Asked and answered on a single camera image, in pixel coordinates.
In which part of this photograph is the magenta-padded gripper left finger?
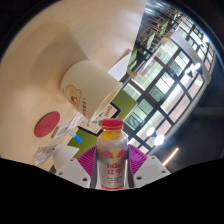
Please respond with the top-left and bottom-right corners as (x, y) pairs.
(54, 146), (100, 190)

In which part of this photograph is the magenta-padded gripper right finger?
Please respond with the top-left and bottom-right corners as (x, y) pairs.
(127, 145), (172, 189)

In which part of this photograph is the red-capped clear drink bottle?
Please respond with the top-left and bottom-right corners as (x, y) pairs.
(96, 118), (130, 191)

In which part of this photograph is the small blue-capped bottle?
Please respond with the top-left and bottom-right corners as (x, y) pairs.
(68, 129), (84, 144)

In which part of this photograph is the black pendant lamps group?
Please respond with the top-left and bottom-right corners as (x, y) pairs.
(145, 61), (203, 148)

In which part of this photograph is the curved linear ceiling light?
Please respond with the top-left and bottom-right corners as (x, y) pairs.
(162, 147), (180, 167)

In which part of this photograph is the flat round red coaster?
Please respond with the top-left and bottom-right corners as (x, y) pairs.
(33, 111), (62, 139)

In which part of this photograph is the green upholstered bench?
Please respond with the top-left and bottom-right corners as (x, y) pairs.
(66, 89), (139, 159)

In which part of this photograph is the cream yellow mug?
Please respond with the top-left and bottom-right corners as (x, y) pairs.
(59, 59), (124, 122)

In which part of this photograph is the wooden green-seat chairs group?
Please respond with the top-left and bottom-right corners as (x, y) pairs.
(131, 6), (183, 73)

